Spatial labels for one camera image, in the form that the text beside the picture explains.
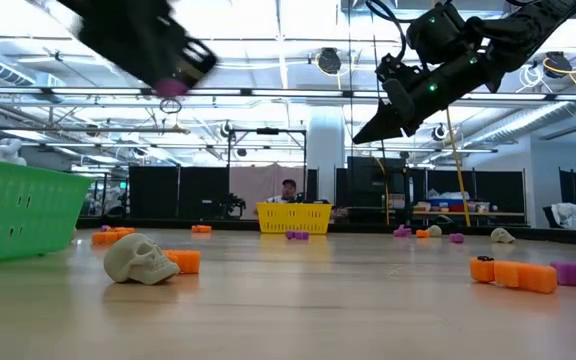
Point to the beige plastic skull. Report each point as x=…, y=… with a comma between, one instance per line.
x=434, y=230
x=135, y=260
x=502, y=235

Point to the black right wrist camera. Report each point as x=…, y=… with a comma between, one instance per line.
x=438, y=32

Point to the narrow black panel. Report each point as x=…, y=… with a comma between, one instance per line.
x=312, y=185

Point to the person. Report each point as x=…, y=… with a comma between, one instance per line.
x=288, y=191

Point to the green plastic basket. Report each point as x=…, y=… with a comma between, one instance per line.
x=18, y=210

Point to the white background robot figure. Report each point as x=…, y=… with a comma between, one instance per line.
x=9, y=149

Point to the wooden side table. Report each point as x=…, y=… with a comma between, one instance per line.
x=493, y=214

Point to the black background robot arm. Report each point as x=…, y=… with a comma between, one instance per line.
x=233, y=204

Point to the pale pink curtain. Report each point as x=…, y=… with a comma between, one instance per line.
x=258, y=185

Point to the yellow plastic basket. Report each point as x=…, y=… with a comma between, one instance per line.
x=294, y=218

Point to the black cabinet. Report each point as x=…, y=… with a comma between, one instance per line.
x=368, y=190

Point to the long ceiling light strip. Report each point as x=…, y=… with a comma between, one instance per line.
x=278, y=92

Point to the black metal frame rig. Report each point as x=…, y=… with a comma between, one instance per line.
x=267, y=131

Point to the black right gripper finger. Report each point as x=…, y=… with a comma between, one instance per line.
x=385, y=132
x=372, y=125

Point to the white cloth pile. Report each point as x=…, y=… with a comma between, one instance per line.
x=570, y=215

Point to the blue storage bin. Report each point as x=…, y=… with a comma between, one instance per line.
x=445, y=203

